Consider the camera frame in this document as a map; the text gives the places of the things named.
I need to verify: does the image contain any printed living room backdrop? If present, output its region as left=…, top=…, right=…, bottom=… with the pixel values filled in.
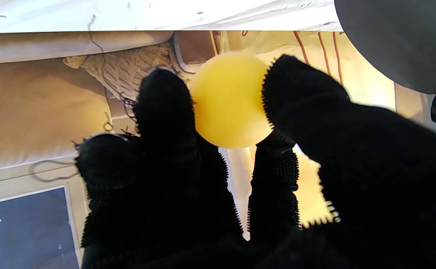
left=0, top=30, right=436, bottom=269

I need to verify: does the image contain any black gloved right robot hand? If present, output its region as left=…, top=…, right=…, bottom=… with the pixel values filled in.
left=74, top=54, right=436, bottom=269

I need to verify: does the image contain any orange ping pong ball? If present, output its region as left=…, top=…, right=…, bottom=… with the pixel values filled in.
left=189, top=52, right=274, bottom=149

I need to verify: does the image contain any ping pong bat orange handle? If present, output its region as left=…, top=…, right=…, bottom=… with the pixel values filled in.
left=334, top=0, right=436, bottom=94

